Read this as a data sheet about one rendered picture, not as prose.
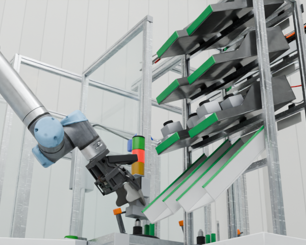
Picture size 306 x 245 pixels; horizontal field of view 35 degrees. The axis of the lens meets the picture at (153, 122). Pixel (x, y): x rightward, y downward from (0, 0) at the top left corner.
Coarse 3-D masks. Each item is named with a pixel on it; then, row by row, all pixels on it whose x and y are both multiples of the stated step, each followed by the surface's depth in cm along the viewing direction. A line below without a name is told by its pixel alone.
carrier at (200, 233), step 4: (200, 232) 163; (200, 236) 162; (208, 236) 166; (212, 236) 164; (196, 240) 163; (200, 240) 162; (204, 240) 162; (208, 240) 166; (212, 240) 164; (196, 244) 156; (200, 244) 155; (204, 244) 155
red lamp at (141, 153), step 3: (135, 150) 182; (138, 150) 182; (141, 150) 182; (132, 153) 182; (135, 153) 181; (138, 153) 181; (141, 153) 181; (144, 153) 183; (138, 156) 181; (141, 156) 181; (144, 156) 183; (138, 159) 180; (141, 159) 180; (144, 159) 182; (144, 162) 182
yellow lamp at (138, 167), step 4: (132, 164) 180; (136, 164) 179; (140, 164) 180; (144, 164) 181; (132, 168) 180; (136, 168) 179; (140, 168) 179; (144, 168) 181; (132, 172) 179; (136, 172) 178; (140, 172) 178
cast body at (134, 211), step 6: (144, 198) 152; (132, 204) 152; (138, 204) 150; (126, 210) 151; (132, 210) 148; (138, 210) 150; (126, 216) 151; (132, 216) 150; (138, 216) 150; (144, 216) 150
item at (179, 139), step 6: (180, 132) 128; (186, 132) 129; (216, 132) 139; (168, 138) 132; (174, 138) 129; (180, 138) 128; (186, 138) 128; (198, 138) 137; (162, 144) 135; (168, 144) 132; (174, 144) 131; (180, 144) 135; (186, 144) 139; (192, 144) 144; (156, 150) 138; (162, 150) 135; (168, 150) 136; (174, 150) 141
